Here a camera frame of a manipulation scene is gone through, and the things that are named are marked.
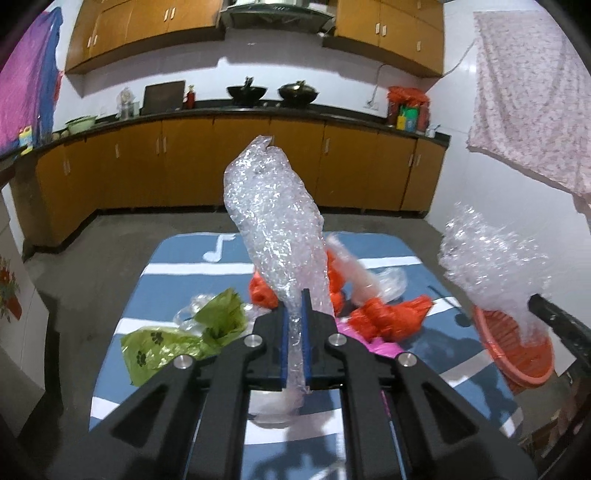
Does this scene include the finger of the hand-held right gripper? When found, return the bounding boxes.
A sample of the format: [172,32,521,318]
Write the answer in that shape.
[527,294,591,370]

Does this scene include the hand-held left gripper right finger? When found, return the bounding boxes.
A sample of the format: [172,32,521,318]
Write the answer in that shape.
[301,288,539,480]

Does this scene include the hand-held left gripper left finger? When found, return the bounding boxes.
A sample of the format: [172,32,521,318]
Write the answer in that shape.
[48,304,290,480]

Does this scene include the orange plastic basket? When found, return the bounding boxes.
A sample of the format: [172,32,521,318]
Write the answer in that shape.
[472,305,555,389]

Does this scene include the orange plastic bag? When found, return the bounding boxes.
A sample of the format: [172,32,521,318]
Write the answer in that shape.
[348,295,435,343]
[248,249,346,315]

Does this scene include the small clear bubble wrap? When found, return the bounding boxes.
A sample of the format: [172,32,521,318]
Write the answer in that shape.
[438,205,553,344]

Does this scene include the large clear bubble wrap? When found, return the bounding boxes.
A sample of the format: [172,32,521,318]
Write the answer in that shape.
[223,135,334,428]

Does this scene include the pink plastic bag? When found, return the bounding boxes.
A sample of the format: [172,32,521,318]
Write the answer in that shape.
[335,318,399,359]

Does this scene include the crumpled green plastic bag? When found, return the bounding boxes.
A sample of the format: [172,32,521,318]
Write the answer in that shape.
[193,288,249,357]

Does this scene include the thin clear plastic bag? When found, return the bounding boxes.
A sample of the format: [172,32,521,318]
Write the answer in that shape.
[173,293,218,334]

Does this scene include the blue striped tablecloth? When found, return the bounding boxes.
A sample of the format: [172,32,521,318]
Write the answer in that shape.
[89,233,523,480]

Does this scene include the green paw-print plastic bag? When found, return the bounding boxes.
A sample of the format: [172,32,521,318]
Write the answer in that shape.
[121,327,222,387]

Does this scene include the wooden lower kitchen cabinets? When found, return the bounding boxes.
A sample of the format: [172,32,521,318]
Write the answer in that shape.
[34,113,446,247]

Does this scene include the pink floral hanging cloth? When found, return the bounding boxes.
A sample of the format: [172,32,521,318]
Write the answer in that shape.
[466,10,591,214]

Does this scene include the black kitchen countertop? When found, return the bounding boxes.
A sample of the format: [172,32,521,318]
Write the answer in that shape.
[0,99,451,161]

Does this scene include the green and yellow box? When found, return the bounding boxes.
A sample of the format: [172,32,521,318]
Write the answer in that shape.
[396,105,419,131]

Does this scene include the black wok with lid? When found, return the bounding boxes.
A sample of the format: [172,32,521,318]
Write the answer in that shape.
[278,80,321,108]

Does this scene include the black wok with utensil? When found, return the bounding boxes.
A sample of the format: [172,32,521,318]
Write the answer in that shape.
[226,76,269,108]

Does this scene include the white cabinet with flower picture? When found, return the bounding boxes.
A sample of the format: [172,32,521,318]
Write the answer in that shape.
[0,182,52,437]

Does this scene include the orange bag on countertop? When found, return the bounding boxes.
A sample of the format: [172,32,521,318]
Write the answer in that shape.
[387,86,430,131]

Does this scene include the brown cutting board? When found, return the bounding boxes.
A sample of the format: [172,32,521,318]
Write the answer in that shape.
[140,80,186,116]

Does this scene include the clear glass jar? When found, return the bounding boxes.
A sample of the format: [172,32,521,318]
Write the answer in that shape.
[115,88,140,120]

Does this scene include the green bowl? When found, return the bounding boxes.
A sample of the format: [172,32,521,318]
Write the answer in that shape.
[65,115,98,135]

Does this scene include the metal range hood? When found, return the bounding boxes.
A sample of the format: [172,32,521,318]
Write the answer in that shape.
[219,0,336,37]

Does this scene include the purple hanging cloth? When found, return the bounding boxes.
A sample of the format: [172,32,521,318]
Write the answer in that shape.
[0,7,64,156]

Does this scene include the short wooden wall cabinet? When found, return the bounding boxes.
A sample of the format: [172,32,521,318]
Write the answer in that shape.
[322,0,446,78]

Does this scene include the long wooden wall cabinet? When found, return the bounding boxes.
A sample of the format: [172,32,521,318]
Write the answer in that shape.
[65,0,232,75]

